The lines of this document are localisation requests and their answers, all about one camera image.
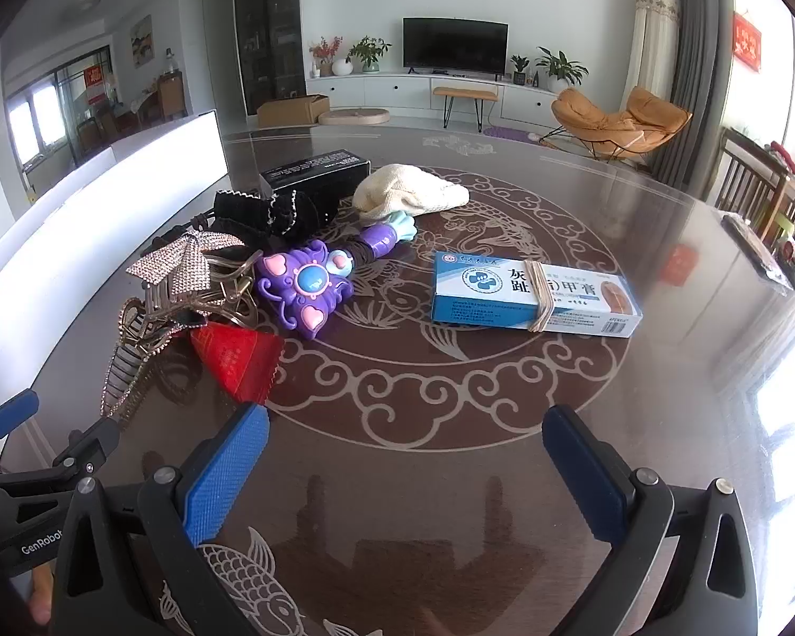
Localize black plastic bag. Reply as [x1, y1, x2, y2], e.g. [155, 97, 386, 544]
[722, 212, 795, 296]

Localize red wall decoration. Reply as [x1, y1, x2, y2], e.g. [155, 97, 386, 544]
[733, 11, 763, 73]

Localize tall dark glass cabinet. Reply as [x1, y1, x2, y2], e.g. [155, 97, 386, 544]
[232, 0, 306, 120]

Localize orange lounge chair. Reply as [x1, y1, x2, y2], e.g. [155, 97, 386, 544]
[540, 86, 693, 163]

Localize red foil packet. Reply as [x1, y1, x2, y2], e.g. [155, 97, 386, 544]
[190, 323, 286, 405]

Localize person's left hand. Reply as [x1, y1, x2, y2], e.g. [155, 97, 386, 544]
[28, 570, 58, 625]

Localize rhinestone bow hair clip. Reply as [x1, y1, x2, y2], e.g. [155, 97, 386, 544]
[126, 232, 213, 296]

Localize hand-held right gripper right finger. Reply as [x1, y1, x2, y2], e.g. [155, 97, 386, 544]
[542, 404, 759, 636]

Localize dark patterned glass desktop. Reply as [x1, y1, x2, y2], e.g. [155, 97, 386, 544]
[0, 126, 795, 636]

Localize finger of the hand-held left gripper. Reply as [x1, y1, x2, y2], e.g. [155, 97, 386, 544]
[49, 419, 121, 481]
[0, 391, 41, 478]

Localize framed wall painting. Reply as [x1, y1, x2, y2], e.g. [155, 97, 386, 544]
[130, 14, 155, 67]

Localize wooden dining chair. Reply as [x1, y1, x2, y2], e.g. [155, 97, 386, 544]
[712, 127, 795, 246]

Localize black cardboard box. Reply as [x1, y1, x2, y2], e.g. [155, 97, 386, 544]
[260, 149, 372, 226]

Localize white board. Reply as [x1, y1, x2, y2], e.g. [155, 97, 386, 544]
[0, 109, 233, 372]

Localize grey curtain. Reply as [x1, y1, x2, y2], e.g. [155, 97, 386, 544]
[649, 0, 733, 187]

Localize white television cabinet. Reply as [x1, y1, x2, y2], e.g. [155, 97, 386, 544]
[305, 72, 571, 130]

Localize brown cardboard box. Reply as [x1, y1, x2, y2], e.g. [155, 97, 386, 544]
[257, 94, 331, 127]

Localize wooden sideboard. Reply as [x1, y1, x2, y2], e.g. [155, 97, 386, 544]
[157, 72, 188, 121]

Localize tan rubber band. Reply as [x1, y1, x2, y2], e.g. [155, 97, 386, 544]
[526, 258, 558, 335]

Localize wooden bench stool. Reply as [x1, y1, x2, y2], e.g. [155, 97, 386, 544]
[432, 86, 499, 130]

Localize red flowers in white vase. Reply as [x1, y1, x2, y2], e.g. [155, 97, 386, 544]
[308, 36, 352, 77]

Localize blue white medicine box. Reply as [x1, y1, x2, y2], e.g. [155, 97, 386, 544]
[430, 250, 643, 340]

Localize large leafy potted plant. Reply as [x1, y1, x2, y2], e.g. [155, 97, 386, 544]
[535, 46, 587, 89]

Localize green potted plant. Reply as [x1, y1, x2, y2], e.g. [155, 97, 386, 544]
[348, 35, 392, 74]

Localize black television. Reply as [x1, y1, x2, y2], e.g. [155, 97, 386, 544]
[403, 16, 510, 75]

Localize long rhinestone hair clip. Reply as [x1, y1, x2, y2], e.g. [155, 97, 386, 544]
[99, 338, 150, 420]

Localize black bow hair accessory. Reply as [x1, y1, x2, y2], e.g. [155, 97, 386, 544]
[212, 189, 335, 243]

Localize gold metal hair claw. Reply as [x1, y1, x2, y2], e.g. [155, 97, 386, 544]
[116, 281, 203, 355]

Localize purple floor mat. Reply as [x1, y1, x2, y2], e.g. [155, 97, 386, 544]
[483, 126, 537, 145]

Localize cream knitted hat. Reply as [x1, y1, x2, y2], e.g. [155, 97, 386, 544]
[352, 163, 471, 226]

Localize purple toy wand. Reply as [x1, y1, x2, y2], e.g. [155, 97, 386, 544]
[255, 210, 420, 340]

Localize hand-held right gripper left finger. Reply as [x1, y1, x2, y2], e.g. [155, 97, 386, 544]
[49, 403, 269, 636]

